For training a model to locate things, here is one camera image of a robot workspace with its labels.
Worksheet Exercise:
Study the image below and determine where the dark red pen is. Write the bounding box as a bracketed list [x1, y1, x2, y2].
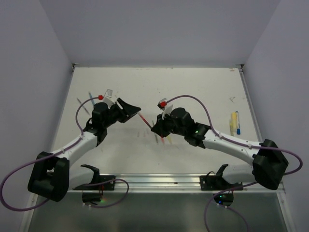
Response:
[138, 113, 152, 129]

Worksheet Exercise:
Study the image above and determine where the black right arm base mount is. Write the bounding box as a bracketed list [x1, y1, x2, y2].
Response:
[199, 164, 243, 206]

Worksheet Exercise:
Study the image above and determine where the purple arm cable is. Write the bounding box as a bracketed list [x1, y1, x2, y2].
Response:
[0, 95, 130, 211]
[166, 94, 304, 232]

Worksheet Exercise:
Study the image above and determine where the yellow highlighter pen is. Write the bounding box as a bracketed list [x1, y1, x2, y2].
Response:
[167, 136, 172, 144]

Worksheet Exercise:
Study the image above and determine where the yellow marker with blue cap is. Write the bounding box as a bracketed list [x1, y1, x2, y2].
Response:
[229, 112, 238, 136]

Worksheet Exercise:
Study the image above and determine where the aluminium table edge rail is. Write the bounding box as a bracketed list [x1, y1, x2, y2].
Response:
[67, 172, 285, 194]

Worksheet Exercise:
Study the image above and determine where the blue capped pen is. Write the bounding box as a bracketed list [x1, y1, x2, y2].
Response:
[235, 111, 241, 135]

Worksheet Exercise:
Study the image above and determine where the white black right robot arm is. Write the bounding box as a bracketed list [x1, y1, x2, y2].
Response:
[151, 108, 288, 190]

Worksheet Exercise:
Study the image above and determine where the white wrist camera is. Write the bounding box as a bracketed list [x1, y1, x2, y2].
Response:
[157, 98, 173, 119]
[98, 89, 116, 108]

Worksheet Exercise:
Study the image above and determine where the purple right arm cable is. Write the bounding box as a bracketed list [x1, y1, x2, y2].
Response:
[166, 94, 304, 232]

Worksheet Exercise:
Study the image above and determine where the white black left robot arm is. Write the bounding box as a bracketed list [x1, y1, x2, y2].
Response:
[28, 98, 141, 202]

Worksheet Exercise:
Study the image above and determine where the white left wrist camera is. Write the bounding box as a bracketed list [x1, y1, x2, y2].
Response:
[98, 89, 116, 108]

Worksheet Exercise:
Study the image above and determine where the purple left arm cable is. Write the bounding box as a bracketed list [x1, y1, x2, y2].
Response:
[0, 95, 130, 211]

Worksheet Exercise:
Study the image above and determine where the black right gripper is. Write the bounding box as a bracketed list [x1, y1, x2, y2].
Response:
[151, 110, 186, 137]

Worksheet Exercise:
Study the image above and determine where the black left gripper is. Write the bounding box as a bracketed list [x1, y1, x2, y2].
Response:
[103, 98, 140, 128]

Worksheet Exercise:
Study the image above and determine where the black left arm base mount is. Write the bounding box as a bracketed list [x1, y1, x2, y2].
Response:
[69, 164, 116, 206]

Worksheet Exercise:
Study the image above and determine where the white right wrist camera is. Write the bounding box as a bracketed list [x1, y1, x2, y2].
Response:
[157, 98, 173, 119]

